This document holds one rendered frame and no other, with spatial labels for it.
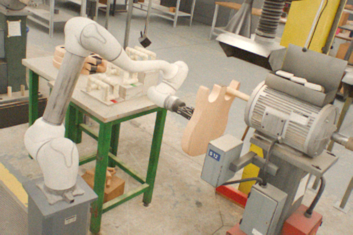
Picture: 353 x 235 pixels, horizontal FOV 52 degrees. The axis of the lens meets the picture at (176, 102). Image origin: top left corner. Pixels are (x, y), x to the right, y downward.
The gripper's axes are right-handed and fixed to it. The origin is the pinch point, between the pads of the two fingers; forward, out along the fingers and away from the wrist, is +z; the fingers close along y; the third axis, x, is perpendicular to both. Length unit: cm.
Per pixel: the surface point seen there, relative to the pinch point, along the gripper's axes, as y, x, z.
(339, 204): -184, -86, 55
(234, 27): 8, 51, 5
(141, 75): -18, 0, -68
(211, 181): 20.5, -16.7, 24.9
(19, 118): -23, -101, -219
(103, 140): 19, -34, -52
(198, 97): 16.4, 15.6, 2.6
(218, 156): 22.3, -3.2, 24.9
